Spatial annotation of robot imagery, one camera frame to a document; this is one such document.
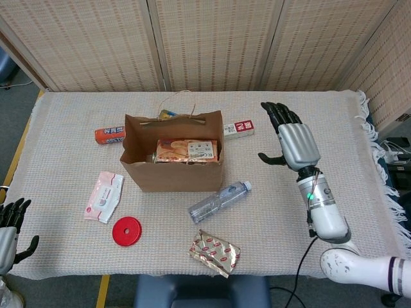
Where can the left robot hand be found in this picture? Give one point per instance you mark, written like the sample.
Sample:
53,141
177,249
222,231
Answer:
6,244

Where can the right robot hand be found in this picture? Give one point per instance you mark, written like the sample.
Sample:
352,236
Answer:
298,144

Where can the clear plastic water bottle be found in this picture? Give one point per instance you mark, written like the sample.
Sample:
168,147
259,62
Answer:
218,200

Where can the orange biscuit box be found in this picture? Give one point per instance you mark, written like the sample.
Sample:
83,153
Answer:
180,149

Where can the gold foil tea packet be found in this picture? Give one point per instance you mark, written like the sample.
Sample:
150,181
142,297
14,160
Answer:
215,251

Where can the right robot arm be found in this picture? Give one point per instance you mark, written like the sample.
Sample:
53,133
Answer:
327,215

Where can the brown paper bag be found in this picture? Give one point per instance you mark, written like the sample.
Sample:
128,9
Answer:
173,179

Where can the white red long box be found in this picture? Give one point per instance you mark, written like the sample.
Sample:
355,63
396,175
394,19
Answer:
241,128

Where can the white power strip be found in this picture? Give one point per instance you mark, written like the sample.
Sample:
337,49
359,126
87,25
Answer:
393,152

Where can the pink wet wipes pack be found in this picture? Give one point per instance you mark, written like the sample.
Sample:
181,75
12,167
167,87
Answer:
102,197

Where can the red round disc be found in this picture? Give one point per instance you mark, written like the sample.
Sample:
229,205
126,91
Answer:
120,237

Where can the beige woven tablecloth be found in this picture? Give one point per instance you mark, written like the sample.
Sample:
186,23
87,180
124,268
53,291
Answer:
64,144

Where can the yellow blue snack pack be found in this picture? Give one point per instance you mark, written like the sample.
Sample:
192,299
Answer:
167,114

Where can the orange roll pack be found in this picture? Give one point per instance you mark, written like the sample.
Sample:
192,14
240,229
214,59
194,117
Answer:
107,136

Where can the woven folding screen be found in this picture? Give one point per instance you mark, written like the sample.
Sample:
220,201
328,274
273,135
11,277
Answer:
96,48

